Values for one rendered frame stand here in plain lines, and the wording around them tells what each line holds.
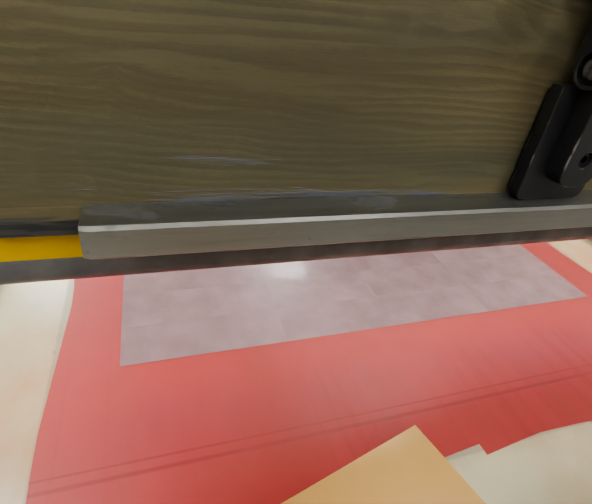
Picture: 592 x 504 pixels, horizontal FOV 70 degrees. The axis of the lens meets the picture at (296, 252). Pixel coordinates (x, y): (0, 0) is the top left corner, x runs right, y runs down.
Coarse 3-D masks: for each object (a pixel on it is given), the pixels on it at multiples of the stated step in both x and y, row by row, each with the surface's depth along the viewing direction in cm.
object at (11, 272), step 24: (408, 240) 17; (432, 240) 18; (456, 240) 18; (480, 240) 19; (504, 240) 19; (528, 240) 20; (552, 240) 20; (0, 264) 13; (24, 264) 13; (48, 264) 13; (72, 264) 14; (96, 264) 14; (120, 264) 14; (144, 264) 14; (168, 264) 15; (192, 264) 15; (216, 264) 15; (240, 264) 16
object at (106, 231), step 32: (96, 224) 11; (128, 224) 11; (160, 224) 11; (192, 224) 11; (224, 224) 12; (256, 224) 12; (288, 224) 12; (320, 224) 13; (352, 224) 13; (384, 224) 13; (416, 224) 14; (448, 224) 14; (480, 224) 15; (512, 224) 15; (544, 224) 16; (576, 224) 16; (96, 256) 11; (128, 256) 11
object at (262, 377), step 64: (128, 320) 26; (192, 320) 26; (256, 320) 27; (320, 320) 27; (384, 320) 28; (64, 384) 21; (128, 384) 22; (192, 384) 22; (256, 384) 23; (320, 384) 23; (384, 384) 24; (64, 448) 19; (128, 448) 19; (192, 448) 19; (256, 448) 20; (320, 448) 20; (448, 448) 21
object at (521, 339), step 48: (384, 288) 31; (432, 288) 32; (480, 288) 32; (528, 288) 33; (576, 288) 34; (432, 336) 27; (480, 336) 28; (528, 336) 28; (576, 336) 29; (480, 384) 24; (528, 384) 25; (576, 384) 25; (480, 432) 22; (528, 432) 22
